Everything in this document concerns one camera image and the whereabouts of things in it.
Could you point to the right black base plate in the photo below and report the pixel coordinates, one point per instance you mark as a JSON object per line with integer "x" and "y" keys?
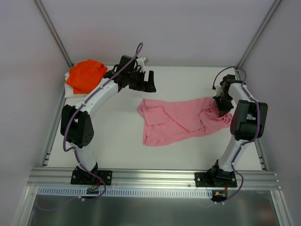
{"x": 208, "y": 179}

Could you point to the right aluminium side rail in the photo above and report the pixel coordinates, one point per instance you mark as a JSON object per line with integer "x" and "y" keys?
{"x": 261, "y": 155}

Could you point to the pink t shirt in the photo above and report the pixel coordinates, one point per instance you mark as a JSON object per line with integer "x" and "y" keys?
{"x": 169, "y": 122}

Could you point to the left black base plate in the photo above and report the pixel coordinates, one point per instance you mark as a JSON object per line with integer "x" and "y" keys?
{"x": 81, "y": 177}

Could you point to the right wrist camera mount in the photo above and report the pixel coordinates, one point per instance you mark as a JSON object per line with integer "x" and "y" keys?
{"x": 218, "y": 90}

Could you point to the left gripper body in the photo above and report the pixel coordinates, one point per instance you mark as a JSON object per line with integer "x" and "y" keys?
{"x": 141, "y": 81}

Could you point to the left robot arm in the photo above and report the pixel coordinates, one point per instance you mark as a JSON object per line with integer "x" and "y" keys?
{"x": 76, "y": 120}

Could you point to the aluminium front rail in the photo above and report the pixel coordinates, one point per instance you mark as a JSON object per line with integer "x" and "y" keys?
{"x": 143, "y": 178}

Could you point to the orange t shirt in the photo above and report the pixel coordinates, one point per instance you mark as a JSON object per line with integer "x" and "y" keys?
{"x": 85, "y": 76}

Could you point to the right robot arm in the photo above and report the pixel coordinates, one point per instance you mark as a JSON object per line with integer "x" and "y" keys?
{"x": 246, "y": 126}

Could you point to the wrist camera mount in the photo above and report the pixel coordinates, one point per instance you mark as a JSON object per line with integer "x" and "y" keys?
{"x": 218, "y": 90}
{"x": 142, "y": 61}

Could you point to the white slotted cable duct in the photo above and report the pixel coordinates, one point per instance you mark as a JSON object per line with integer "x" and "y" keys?
{"x": 126, "y": 192}

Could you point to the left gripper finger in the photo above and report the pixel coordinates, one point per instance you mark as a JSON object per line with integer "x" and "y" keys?
{"x": 139, "y": 86}
{"x": 150, "y": 85}

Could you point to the white t shirt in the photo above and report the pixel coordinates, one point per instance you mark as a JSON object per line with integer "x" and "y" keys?
{"x": 69, "y": 90}

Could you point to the left aluminium corner post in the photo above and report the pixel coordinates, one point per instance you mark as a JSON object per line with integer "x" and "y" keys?
{"x": 45, "y": 16}

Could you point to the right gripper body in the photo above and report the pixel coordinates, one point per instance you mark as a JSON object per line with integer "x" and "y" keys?
{"x": 222, "y": 103}

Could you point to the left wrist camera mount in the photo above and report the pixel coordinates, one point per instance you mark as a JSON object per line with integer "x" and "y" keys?
{"x": 142, "y": 61}

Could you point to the right aluminium corner post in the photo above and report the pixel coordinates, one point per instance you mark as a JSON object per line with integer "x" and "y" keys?
{"x": 262, "y": 27}

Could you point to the aluminium corner post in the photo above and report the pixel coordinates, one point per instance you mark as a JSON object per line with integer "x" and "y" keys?
{"x": 262, "y": 27}
{"x": 45, "y": 16}

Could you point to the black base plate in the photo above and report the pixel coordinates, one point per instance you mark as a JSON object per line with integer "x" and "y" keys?
{"x": 81, "y": 177}
{"x": 208, "y": 179}

